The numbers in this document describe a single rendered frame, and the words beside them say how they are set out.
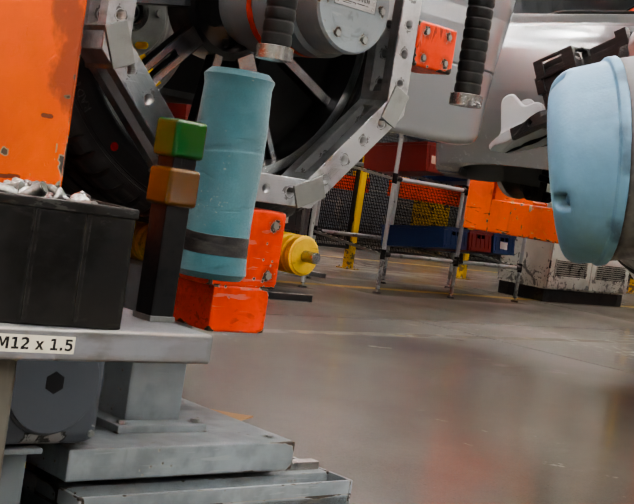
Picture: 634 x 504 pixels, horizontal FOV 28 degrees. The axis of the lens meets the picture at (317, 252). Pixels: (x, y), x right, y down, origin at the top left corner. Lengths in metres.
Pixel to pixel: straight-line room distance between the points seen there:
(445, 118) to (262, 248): 0.91
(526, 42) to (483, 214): 1.83
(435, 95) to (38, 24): 1.30
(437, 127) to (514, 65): 2.00
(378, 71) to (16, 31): 0.72
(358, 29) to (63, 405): 0.61
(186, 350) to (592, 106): 0.64
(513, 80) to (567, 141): 3.81
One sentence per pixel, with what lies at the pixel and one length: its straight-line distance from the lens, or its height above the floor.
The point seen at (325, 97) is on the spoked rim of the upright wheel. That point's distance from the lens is 1.94.
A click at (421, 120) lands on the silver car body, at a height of 0.77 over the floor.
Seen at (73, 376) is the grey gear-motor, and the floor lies 0.33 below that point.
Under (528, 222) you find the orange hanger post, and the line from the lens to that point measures 6.03.
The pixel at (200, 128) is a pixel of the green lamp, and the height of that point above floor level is 0.65.
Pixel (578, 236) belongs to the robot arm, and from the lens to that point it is 0.72.
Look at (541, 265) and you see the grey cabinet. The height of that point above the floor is 0.27.
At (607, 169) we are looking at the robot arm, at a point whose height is 0.65.
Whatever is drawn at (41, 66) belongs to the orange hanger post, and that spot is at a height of 0.69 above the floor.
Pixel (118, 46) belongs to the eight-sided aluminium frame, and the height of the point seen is 0.74.
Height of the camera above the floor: 0.61
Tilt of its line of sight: 3 degrees down
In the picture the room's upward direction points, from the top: 9 degrees clockwise
